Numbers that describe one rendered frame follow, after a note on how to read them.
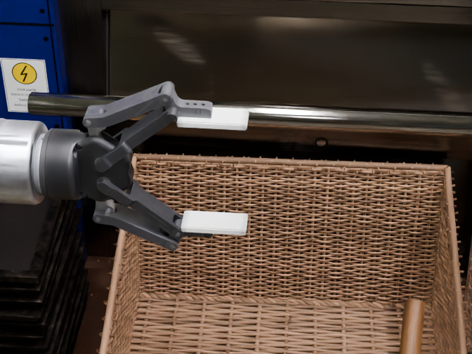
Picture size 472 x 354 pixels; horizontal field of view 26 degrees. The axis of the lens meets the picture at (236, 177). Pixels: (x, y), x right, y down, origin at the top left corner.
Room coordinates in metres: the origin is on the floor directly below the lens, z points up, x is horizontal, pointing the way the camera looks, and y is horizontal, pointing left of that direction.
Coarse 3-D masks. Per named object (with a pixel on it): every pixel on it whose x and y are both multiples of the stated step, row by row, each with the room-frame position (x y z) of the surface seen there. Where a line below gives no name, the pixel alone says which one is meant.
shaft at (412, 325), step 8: (408, 304) 1.08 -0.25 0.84; (416, 304) 1.07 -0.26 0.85; (424, 304) 1.08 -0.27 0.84; (408, 312) 1.07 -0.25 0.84; (416, 312) 1.06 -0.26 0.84; (408, 320) 1.06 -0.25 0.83; (416, 320) 1.05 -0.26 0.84; (408, 328) 1.05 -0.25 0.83; (416, 328) 1.04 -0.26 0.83; (408, 336) 1.03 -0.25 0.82; (416, 336) 1.03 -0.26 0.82; (400, 344) 1.03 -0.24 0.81; (408, 344) 1.02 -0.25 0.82; (416, 344) 1.02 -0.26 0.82; (400, 352) 1.02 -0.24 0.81; (408, 352) 1.01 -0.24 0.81; (416, 352) 1.01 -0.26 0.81
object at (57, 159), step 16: (48, 144) 0.86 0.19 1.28; (64, 144) 0.86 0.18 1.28; (80, 144) 0.86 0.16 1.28; (96, 144) 0.86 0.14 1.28; (112, 144) 0.87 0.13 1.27; (48, 160) 0.85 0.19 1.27; (64, 160) 0.85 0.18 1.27; (80, 160) 0.86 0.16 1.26; (96, 160) 0.86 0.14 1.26; (128, 160) 0.86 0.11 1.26; (48, 176) 0.84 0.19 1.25; (64, 176) 0.84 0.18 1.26; (80, 176) 0.86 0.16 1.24; (96, 176) 0.86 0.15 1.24; (112, 176) 0.86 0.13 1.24; (128, 176) 0.86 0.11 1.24; (48, 192) 0.84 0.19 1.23; (64, 192) 0.84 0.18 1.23; (80, 192) 0.86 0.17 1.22; (96, 192) 0.86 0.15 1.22
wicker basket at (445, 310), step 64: (192, 192) 1.42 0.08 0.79; (256, 192) 1.41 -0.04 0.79; (320, 192) 1.40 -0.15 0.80; (384, 192) 1.40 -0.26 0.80; (448, 192) 1.35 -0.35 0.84; (128, 256) 1.30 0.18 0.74; (192, 256) 1.39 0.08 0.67; (256, 256) 1.38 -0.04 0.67; (320, 256) 1.37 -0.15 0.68; (384, 256) 1.37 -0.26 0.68; (448, 256) 1.24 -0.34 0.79; (128, 320) 1.25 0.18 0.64; (192, 320) 1.30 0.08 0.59; (256, 320) 1.30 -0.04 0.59; (320, 320) 1.30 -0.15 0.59; (384, 320) 1.30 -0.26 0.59; (448, 320) 1.18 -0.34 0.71
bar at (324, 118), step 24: (48, 96) 1.12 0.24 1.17; (72, 96) 1.12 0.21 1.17; (96, 96) 1.12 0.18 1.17; (120, 96) 1.12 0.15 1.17; (264, 120) 1.08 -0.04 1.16; (288, 120) 1.08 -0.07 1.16; (312, 120) 1.08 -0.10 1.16; (336, 120) 1.08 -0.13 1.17; (360, 120) 1.07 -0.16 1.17; (384, 120) 1.07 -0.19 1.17; (408, 120) 1.07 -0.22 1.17; (432, 120) 1.07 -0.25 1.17; (456, 120) 1.07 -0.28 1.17
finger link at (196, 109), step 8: (176, 96) 0.87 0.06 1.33; (168, 104) 0.86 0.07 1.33; (176, 104) 0.86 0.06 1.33; (184, 104) 0.86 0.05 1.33; (192, 104) 0.86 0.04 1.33; (200, 104) 0.86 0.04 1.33; (208, 104) 0.86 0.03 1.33; (184, 112) 0.86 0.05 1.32; (192, 112) 0.85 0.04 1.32; (200, 112) 0.85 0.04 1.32; (208, 112) 0.85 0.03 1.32
